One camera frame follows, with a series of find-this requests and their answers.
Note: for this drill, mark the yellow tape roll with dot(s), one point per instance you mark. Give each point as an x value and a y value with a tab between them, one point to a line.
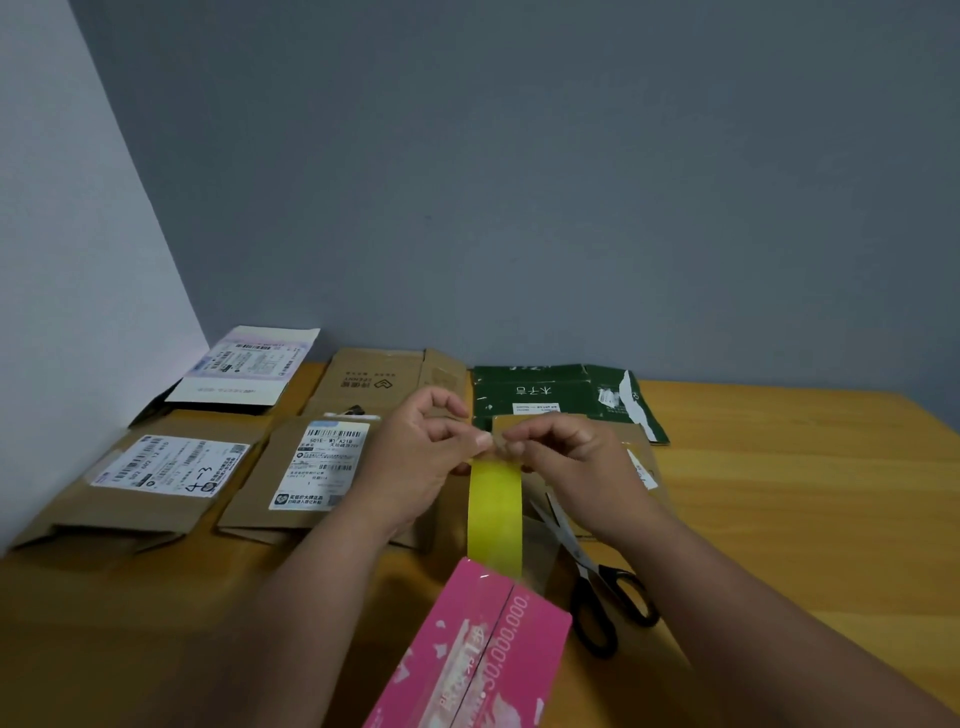
495	517

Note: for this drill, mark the plain brown carton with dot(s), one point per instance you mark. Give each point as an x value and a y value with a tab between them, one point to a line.
367	382

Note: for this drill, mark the person's left hand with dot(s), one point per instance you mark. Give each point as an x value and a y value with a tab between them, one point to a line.
405	472

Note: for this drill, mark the pink and black carton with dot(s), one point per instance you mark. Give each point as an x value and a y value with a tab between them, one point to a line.
480	660

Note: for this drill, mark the black scissors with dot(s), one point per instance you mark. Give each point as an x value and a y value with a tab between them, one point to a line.
581	559

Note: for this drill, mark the green box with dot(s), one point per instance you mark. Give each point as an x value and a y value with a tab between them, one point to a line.
555	386

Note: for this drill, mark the person's right hand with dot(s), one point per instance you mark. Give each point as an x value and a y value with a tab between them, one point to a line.
592	480

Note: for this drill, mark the black box white label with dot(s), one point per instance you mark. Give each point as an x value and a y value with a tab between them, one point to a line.
240	367

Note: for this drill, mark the person's right forearm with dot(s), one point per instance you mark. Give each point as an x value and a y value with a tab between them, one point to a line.
765	645

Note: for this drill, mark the brown carton with label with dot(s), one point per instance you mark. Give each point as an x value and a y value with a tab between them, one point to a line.
259	495

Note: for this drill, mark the person's left forearm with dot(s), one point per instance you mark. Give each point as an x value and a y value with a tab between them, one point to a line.
277	637

